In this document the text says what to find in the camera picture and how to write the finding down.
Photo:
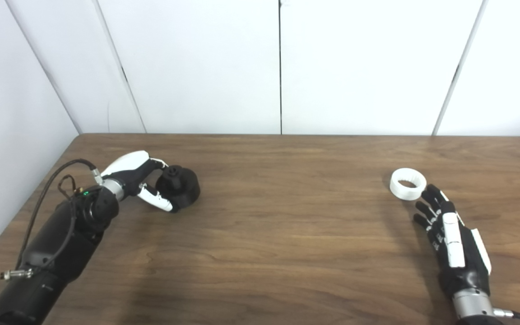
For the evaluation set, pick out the black and white left hand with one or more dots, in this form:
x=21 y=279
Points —
x=127 y=164

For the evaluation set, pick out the black and white right hand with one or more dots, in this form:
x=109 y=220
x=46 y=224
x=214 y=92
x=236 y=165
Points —
x=454 y=243

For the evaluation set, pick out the round black part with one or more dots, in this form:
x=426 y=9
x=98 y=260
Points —
x=185 y=189

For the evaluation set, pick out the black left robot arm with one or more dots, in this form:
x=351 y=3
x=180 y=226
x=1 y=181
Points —
x=57 y=253

